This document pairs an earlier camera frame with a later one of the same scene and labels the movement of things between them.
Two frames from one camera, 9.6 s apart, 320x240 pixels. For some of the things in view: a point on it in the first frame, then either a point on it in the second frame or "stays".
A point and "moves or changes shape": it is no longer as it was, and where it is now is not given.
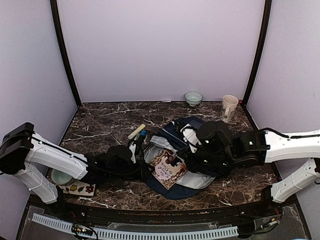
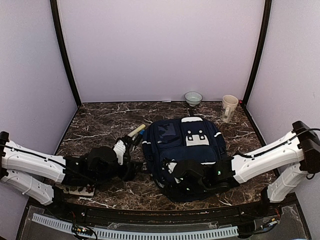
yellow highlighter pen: x=136 y=131 stays
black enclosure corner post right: x=268 y=7 stays
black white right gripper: x=192 y=166 to x=173 y=191
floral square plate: x=78 y=188 stays
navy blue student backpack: x=164 y=171 moves or changes shape
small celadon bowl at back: x=193 y=98 stays
